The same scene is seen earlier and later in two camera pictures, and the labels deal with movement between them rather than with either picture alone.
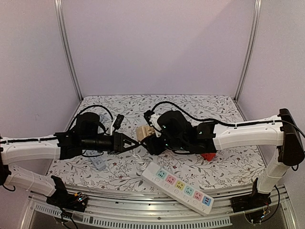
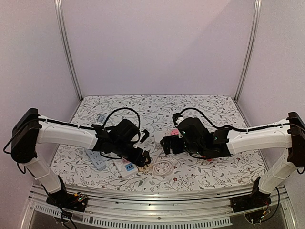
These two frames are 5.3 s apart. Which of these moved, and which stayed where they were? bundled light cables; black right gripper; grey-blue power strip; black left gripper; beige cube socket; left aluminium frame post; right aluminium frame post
Moved: black right gripper; beige cube socket; black left gripper
Stayed: bundled light cables; grey-blue power strip; left aluminium frame post; right aluminium frame post
